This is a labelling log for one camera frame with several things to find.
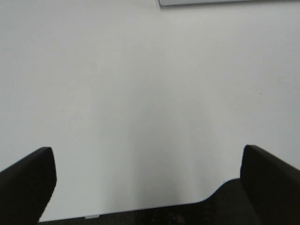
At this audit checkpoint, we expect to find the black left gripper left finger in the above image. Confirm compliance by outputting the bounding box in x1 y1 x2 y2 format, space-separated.
0 147 57 225

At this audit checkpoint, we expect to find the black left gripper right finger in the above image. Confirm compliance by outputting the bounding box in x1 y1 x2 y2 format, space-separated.
240 145 300 225

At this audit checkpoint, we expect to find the white microwave door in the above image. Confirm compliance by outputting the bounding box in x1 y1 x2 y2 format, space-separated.
158 0 261 7

